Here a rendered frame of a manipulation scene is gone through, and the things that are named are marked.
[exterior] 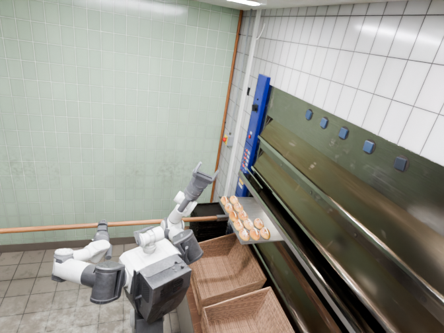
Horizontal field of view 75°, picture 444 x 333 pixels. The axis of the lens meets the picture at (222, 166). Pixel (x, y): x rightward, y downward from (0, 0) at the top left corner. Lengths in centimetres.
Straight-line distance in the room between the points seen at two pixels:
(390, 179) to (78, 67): 246
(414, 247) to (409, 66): 67
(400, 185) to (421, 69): 43
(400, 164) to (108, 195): 273
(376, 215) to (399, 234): 12
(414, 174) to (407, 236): 23
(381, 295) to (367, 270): 11
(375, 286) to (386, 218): 29
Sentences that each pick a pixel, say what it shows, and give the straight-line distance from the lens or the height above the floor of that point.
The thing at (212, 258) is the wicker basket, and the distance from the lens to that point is 266.
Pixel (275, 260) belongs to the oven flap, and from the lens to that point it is 214.
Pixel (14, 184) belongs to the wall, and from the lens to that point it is 336.
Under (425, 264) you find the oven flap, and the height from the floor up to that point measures 177.
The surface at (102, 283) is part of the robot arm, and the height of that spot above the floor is 138.
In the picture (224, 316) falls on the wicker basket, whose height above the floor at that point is 61.
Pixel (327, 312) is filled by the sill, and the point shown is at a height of 117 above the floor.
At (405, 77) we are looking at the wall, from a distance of 133.
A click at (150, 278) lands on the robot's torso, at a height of 140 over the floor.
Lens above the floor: 238
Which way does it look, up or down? 25 degrees down
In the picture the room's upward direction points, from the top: 10 degrees clockwise
